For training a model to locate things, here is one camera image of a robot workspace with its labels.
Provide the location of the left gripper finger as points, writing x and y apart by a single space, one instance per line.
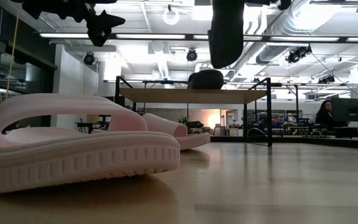
99 35
104 20

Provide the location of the pink rubber slide sandal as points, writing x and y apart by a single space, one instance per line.
73 155
166 126

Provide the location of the black ceiling spotlight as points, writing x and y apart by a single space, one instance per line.
328 79
191 55
295 56
89 59

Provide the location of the long ceiling light strip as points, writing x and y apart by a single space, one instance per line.
151 36

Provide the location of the person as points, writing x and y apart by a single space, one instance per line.
323 118

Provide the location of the black computer monitor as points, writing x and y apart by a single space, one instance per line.
350 109

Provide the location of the background robot with green lights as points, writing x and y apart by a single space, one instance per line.
194 124

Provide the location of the black background desk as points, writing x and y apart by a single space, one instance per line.
353 132

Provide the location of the silver ventilation duct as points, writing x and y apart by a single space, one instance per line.
287 25

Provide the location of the wooden shelf with black frame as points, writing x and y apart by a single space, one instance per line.
166 96

